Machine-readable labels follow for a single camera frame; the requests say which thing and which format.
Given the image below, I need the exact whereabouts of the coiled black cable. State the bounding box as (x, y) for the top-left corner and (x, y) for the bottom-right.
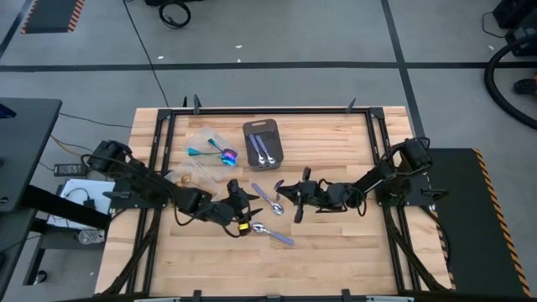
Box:
(158, 0), (192, 30)

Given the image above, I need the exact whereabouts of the clear plastic bottle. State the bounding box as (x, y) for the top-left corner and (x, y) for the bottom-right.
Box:
(77, 228), (106, 246)

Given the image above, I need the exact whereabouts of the black desk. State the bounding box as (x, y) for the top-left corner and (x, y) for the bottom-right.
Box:
(0, 98), (63, 213)

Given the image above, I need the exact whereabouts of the long black floor cable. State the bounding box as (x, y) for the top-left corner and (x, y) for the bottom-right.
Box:
(123, 0), (169, 108)

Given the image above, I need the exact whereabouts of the black desk crossbar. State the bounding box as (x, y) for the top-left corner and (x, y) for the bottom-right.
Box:
(20, 184), (112, 230)

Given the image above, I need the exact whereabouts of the small hazard-striped black mat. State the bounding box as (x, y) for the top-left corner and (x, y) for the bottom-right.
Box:
(20, 0), (86, 34)

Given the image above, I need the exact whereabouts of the large hazard-striped black mat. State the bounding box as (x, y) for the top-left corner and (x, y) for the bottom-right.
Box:
(419, 147), (532, 297)

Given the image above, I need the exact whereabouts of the black power adapter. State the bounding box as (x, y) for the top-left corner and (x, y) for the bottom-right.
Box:
(53, 164), (87, 177)

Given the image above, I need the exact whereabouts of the small black rounded object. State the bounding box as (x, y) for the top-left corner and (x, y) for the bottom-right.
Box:
(514, 78), (537, 96)

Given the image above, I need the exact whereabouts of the dark grey plastic bin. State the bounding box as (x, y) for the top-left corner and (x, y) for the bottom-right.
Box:
(242, 118), (284, 172)

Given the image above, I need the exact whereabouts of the black aluminium table frame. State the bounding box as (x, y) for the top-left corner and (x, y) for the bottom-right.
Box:
(100, 94), (453, 302)

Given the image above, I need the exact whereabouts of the thick black hose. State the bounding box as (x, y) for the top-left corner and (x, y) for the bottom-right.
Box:
(483, 34), (537, 130)

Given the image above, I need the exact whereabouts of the thin black cable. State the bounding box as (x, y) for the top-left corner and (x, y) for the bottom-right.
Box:
(58, 112), (133, 129)

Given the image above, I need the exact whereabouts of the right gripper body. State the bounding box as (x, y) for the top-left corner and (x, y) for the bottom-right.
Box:
(293, 166), (336, 224)

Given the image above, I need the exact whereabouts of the white flat box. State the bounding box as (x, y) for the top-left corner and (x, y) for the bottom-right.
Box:
(47, 179), (117, 230)

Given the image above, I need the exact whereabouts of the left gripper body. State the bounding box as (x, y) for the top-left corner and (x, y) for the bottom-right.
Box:
(205, 179), (253, 236)

